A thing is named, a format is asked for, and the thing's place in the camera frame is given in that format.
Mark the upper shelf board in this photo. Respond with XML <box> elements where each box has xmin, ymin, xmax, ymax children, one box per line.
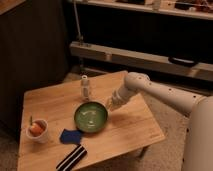
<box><xmin>67</xmin><ymin>0</ymin><xmax>213</xmax><ymax>21</ymax></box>

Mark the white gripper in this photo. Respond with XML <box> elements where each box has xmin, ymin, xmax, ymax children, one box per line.
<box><xmin>105</xmin><ymin>85</ymin><xmax>134</xmax><ymax>111</ymax></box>

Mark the metal vertical pole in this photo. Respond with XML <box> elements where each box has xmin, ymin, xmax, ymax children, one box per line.
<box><xmin>73</xmin><ymin>0</ymin><xmax>83</xmax><ymax>45</ymax></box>

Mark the green ceramic bowl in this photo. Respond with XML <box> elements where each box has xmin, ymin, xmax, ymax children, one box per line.
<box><xmin>74</xmin><ymin>102</ymin><xmax>108</xmax><ymax>133</ymax></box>

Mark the black handle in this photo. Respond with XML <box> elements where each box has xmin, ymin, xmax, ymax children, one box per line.
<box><xmin>168</xmin><ymin>57</ymin><xmax>198</xmax><ymax>67</ymax></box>

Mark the clear plastic bottle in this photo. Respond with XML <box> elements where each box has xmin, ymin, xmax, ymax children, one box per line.
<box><xmin>81</xmin><ymin>75</ymin><xmax>91</xmax><ymax>101</ymax></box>

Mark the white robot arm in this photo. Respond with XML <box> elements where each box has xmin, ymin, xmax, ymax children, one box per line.
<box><xmin>106</xmin><ymin>72</ymin><xmax>213</xmax><ymax>171</ymax></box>

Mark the blue sponge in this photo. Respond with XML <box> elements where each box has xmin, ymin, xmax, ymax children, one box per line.
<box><xmin>60</xmin><ymin>129</ymin><xmax>83</xmax><ymax>144</ymax></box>

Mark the orange fruit in cup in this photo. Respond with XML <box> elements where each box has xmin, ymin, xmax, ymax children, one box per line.
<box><xmin>29</xmin><ymin>123</ymin><xmax>44</xmax><ymax>136</ymax></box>

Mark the grey metal shelf rail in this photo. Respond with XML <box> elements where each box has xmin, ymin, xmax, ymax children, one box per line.
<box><xmin>69</xmin><ymin>41</ymin><xmax>213</xmax><ymax>82</ymax></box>

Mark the black white striped cloth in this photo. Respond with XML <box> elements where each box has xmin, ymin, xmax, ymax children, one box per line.
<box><xmin>56</xmin><ymin>145</ymin><xmax>87</xmax><ymax>171</ymax></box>

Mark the wooden table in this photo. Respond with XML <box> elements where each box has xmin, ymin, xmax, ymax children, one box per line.
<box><xmin>18</xmin><ymin>81</ymin><xmax>165</xmax><ymax>171</ymax></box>

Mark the white paper cup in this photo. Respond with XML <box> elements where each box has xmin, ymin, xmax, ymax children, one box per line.
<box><xmin>26</xmin><ymin>119</ymin><xmax>49</xmax><ymax>143</ymax></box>

